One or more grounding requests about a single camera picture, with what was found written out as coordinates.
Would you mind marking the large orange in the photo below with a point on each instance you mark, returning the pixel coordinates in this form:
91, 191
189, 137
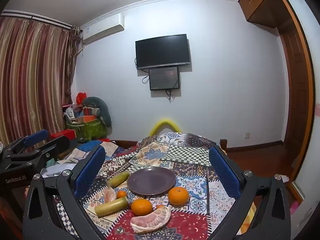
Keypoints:
141, 207
178, 196

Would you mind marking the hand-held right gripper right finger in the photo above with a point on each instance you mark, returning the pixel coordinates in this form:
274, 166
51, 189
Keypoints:
225, 173

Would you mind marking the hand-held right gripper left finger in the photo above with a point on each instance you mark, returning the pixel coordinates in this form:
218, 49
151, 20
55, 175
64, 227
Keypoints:
90, 173

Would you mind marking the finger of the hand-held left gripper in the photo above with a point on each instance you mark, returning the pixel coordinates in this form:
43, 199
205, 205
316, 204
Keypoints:
37, 136
57, 143

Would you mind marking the small peeled pomelo segment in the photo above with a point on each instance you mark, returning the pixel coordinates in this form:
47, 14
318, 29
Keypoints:
109, 194

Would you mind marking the purple plate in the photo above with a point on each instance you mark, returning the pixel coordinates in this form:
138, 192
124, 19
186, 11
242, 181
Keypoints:
151, 181

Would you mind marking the red box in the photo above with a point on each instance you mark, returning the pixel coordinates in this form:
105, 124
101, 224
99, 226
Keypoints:
63, 134

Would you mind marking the white wall socket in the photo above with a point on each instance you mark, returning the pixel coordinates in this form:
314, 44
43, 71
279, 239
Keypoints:
247, 135

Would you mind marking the green patterned box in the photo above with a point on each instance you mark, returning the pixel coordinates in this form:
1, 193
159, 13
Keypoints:
92, 130

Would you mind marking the wooden overhead cabinet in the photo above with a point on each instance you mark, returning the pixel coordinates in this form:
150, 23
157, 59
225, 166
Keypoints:
260, 2

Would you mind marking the small black wall monitor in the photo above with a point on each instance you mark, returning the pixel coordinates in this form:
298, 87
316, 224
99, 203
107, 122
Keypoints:
164, 78

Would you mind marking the green sugarcane piece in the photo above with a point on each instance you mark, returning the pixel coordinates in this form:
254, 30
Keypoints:
111, 206
118, 179

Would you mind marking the red plastic bag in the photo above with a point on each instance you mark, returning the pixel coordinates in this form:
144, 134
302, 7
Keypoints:
81, 97

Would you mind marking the orange box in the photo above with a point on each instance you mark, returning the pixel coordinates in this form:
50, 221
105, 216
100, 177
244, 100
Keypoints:
87, 118

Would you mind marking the white air conditioner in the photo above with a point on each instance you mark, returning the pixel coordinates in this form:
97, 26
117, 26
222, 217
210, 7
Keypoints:
103, 28

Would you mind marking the large peeled pomelo segment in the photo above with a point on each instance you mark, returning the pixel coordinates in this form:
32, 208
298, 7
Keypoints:
152, 221

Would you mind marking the small orange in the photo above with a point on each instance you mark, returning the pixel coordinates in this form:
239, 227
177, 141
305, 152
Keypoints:
121, 194

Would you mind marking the patchwork printed blanket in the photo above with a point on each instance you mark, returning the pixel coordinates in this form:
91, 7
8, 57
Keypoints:
192, 220

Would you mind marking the black wall television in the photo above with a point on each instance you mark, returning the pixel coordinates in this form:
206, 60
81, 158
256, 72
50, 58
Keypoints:
162, 51

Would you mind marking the wooden door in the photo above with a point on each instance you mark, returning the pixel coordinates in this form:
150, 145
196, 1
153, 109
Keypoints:
297, 92

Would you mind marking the striped red curtain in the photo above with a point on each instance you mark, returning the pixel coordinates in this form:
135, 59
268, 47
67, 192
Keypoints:
32, 80

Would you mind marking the curtain rod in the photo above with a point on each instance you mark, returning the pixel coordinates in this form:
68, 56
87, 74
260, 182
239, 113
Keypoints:
37, 18

